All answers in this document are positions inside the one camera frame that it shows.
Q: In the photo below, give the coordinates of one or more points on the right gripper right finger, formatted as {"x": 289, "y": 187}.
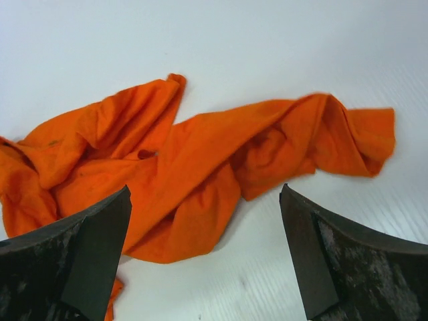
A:
{"x": 347, "y": 271}

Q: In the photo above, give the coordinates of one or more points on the orange t-shirt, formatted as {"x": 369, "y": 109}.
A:
{"x": 186, "y": 178}

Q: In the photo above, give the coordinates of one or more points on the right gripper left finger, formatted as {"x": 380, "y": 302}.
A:
{"x": 66, "y": 270}

